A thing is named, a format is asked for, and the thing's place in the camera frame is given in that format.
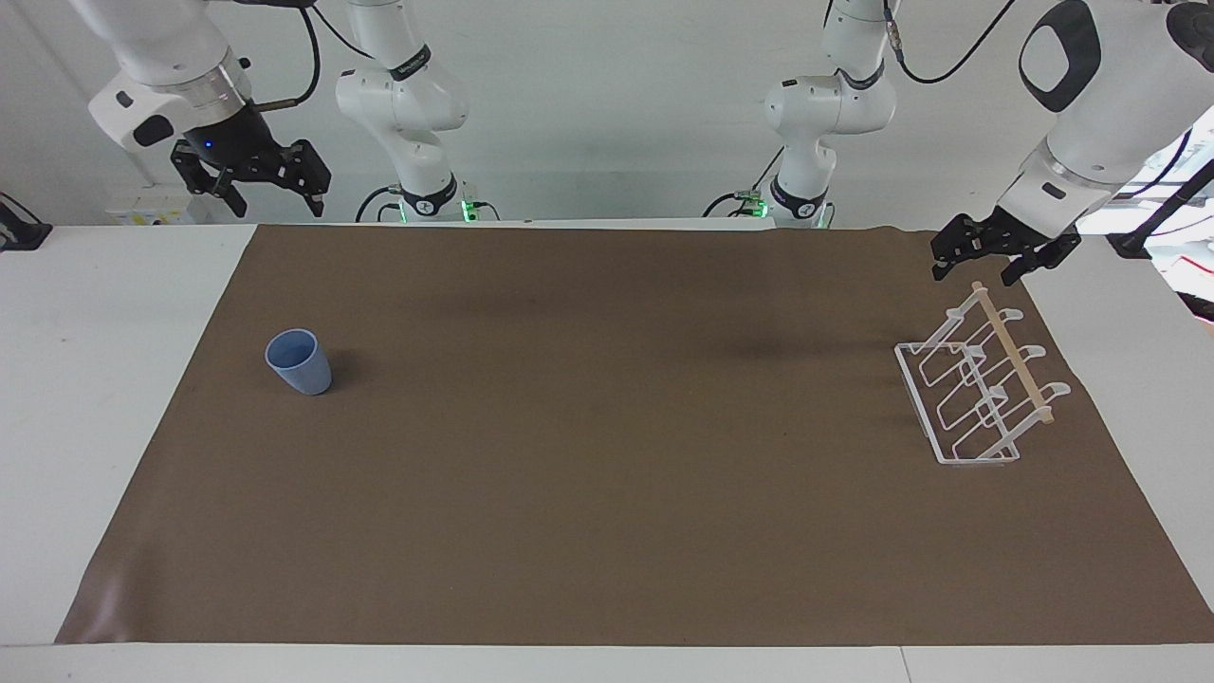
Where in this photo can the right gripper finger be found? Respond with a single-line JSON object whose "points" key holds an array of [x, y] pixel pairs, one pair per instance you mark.
{"points": [[211, 177], [302, 173]]}

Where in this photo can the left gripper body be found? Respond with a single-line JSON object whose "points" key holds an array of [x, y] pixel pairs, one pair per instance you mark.
{"points": [[1007, 235]]}

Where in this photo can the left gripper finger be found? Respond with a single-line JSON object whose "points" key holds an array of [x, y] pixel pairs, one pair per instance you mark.
{"points": [[1043, 252], [960, 239]]}

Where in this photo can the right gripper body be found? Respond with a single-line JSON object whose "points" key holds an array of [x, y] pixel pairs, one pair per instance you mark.
{"points": [[235, 140]]}

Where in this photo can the blue cup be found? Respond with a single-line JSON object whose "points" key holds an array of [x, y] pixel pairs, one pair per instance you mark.
{"points": [[302, 368]]}

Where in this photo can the black stand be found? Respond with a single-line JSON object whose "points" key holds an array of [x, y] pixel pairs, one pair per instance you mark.
{"points": [[21, 230], [1162, 213]]}

